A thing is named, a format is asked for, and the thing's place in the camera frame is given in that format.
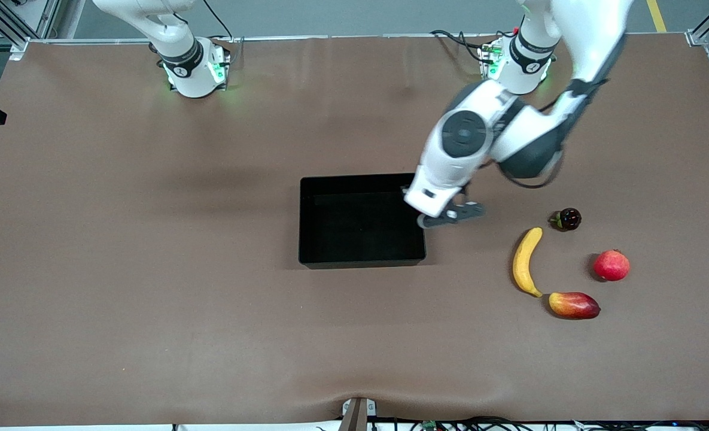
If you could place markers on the brown table mat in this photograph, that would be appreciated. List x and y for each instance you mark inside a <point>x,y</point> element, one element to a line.
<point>354,335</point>

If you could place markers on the silver table edge rail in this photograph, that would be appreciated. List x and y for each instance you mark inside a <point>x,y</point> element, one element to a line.
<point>360,36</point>

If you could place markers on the small green circuit board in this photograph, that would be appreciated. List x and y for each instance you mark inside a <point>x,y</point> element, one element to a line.
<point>429,425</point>

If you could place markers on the yellow banana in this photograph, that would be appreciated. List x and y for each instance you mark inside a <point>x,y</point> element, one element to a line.
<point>522,263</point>

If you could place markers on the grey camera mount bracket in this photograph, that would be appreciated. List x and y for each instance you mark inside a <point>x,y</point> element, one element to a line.
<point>354,419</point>

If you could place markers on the aluminium frame beside right arm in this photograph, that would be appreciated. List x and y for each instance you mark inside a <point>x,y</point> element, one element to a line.
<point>13,33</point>

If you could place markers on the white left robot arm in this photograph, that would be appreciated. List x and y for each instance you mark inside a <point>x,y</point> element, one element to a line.
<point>587,36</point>

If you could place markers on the black plastic box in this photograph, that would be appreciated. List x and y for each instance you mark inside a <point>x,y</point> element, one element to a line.
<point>354,233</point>

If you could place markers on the dark purple mangosteen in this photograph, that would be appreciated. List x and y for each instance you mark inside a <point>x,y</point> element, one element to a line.
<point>569,219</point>

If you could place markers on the red yellow mango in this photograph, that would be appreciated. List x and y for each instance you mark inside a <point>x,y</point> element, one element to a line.
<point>572,305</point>

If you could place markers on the red pomegranate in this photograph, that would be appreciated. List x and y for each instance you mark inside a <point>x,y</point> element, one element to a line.
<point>611,266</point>

